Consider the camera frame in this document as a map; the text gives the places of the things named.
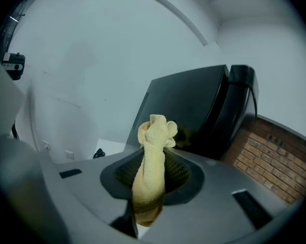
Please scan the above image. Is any yellow cleaning cloth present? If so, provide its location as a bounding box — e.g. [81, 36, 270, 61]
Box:
[131, 114, 178, 228]

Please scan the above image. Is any black coiled power cord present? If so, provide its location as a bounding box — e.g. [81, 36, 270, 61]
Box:
[92, 148, 106, 160]

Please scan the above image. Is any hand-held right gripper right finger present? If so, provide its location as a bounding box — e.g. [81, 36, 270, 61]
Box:
[139, 147, 292, 244]

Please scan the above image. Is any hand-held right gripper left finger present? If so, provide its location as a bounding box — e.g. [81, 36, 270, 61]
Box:
[53, 146, 146, 239]

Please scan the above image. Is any black box appliance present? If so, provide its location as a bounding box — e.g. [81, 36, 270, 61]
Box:
[125, 64, 260, 161]

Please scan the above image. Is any black standing fan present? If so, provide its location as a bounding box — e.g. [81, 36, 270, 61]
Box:
[2, 51, 26, 140]

